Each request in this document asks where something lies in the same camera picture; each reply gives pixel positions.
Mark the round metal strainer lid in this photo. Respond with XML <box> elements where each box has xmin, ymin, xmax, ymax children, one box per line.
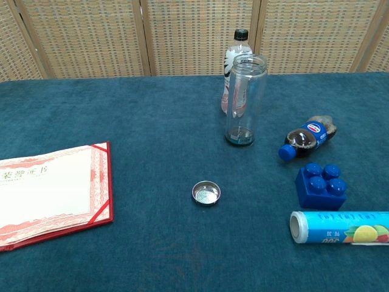
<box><xmin>191</xmin><ymin>180</ymin><xmax>222</xmax><ymax>209</ymax></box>

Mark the clear glass jar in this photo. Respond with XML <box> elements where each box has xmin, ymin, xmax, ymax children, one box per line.
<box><xmin>224</xmin><ymin>54</ymin><xmax>269</xmax><ymax>147</ymax></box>

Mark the red certificate folder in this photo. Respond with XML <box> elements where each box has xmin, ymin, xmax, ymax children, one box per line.
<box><xmin>0</xmin><ymin>141</ymin><xmax>115</xmax><ymax>252</ymax></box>

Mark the clear water bottle black cap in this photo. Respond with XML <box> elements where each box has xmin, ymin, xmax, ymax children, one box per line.
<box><xmin>221</xmin><ymin>28</ymin><xmax>255</xmax><ymax>116</ymax></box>

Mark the small cola bottle blue cap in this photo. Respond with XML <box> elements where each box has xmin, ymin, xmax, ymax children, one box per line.
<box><xmin>278</xmin><ymin>114</ymin><xmax>339</xmax><ymax>161</ymax></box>

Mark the blue toy building block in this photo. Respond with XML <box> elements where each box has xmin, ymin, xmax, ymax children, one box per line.
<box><xmin>294</xmin><ymin>162</ymin><xmax>348</xmax><ymax>211</ymax></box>

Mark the wooden rattan folding screen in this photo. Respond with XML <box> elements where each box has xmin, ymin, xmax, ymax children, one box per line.
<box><xmin>0</xmin><ymin>0</ymin><xmax>389</xmax><ymax>82</ymax></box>

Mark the white certificate paper red border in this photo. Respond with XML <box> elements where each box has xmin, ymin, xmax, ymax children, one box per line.
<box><xmin>0</xmin><ymin>144</ymin><xmax>111</xmax><ymax>247</ymax></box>

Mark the blue tablet tube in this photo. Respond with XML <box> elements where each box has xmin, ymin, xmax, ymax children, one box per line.
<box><xmin>289</xmin><ymin>210</ymin><xmax>389</xmax><ymax>245</ymax></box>

